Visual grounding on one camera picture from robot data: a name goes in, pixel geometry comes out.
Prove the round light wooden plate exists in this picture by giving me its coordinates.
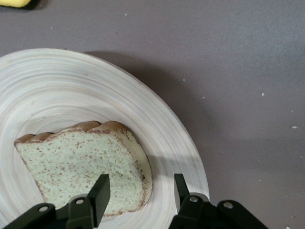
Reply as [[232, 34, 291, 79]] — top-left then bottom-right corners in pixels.
[[0, 49, 210, 229]]

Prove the speckled bread slice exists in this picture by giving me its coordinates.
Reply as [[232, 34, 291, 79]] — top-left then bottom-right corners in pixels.
[[13, 120, 153, 217]]

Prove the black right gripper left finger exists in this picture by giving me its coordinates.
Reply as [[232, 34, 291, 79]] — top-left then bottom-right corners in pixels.
[[0, 174, 111, 229]]

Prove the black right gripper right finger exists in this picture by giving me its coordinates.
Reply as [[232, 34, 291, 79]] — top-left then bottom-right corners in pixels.
[[169, 173, 270, 229]]

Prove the yellow quilted oven mitt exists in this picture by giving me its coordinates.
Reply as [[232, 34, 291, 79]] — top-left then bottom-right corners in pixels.
[[0, 0, 39, 10]]

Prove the brown table cover sheet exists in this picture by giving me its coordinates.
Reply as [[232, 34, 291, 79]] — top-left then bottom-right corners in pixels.
[[0, 0, 305, 229]]

